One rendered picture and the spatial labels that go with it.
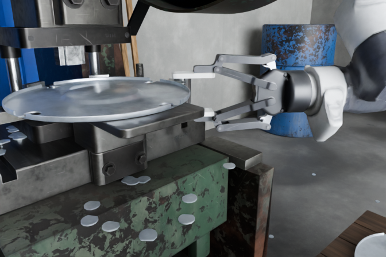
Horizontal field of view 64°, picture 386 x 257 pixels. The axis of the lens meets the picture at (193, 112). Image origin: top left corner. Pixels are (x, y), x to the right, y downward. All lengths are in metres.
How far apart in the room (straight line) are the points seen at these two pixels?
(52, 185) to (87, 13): 0.27
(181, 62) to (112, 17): 1.82
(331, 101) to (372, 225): 0.57
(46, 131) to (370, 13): 0.55
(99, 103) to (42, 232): 0.18
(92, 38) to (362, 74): 0.45
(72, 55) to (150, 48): 1.57
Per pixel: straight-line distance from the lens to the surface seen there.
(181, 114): 0.42
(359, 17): 0.58
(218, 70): 0.52
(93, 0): 0.54
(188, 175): 0.55
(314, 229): 1.60
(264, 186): 0.64
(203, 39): 2.50
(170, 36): 2.27
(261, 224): 0.69
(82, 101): 0.49
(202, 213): 0.62
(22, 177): 0.50
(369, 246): 0.95
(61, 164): 0.51
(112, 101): 0.48
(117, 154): 0.52
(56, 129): 0.58
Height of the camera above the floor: 0.90
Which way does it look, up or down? 16 degrees down
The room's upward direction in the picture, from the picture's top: straight up
